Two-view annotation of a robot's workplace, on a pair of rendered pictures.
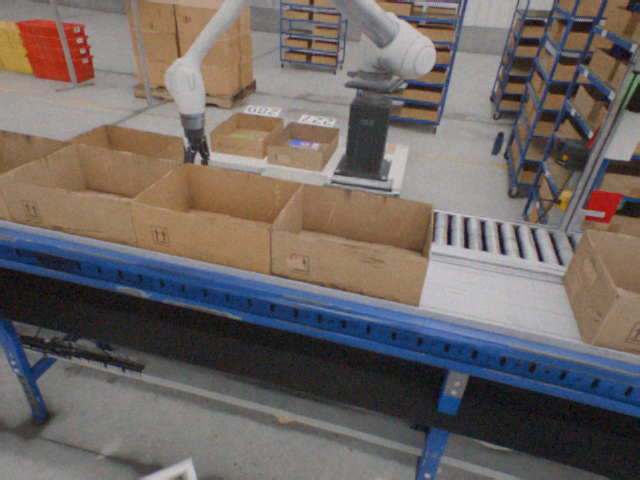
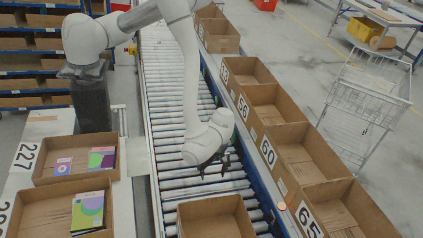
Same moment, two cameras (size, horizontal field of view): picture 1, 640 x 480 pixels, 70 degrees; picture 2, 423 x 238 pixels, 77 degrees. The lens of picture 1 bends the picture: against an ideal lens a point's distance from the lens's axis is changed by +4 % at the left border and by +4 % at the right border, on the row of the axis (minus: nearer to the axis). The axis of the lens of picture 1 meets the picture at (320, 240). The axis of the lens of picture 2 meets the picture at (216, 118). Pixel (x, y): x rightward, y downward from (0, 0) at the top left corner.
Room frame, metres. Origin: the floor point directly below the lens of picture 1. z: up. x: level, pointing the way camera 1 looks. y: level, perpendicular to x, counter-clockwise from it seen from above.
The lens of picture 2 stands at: (2.14, 1.22, 1.94)
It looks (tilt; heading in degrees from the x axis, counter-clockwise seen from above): 39 degrees down; 236
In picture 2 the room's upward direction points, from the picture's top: 10 degrees clockwise
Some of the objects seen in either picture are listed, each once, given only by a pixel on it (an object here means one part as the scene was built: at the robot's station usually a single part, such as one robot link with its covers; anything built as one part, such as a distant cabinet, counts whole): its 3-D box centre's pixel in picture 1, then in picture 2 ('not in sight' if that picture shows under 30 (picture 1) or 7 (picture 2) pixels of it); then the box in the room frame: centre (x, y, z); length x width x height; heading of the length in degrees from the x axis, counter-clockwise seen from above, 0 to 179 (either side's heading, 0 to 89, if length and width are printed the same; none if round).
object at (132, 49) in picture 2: (559, 200); (131, 51); (1.64, -0.95, 0.84); 0.15 x 0.09 x 0.07; 77
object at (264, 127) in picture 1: (249, 134); (65, 215); (2.29, 0.42, 0.80); 0.38 x 0.28 x 0.10; 170
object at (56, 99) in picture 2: not in sight; (75, 90); (2.14, -1.48, 0.19); 0.40 x 0.30 x 0.10; 169
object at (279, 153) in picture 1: (305, 145); (81, 158); (2.19, 0.11, 0.80); 0.38 x 0.28 x 0.10; 168
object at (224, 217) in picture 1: (224, 217); (268, 113); (1.12, 0.28, 0.96); 0.39 x 0.29 x 0.17; 77
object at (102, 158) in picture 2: not in sight; (102, 159); (2.09, 0.14, 0.78); 0.19 x 0.14 x 0.02; 74
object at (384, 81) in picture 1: (371, 75); (82, 64); (2.08, -0.18, 1.19); 0.22 x 0.18 x 0.06; 68
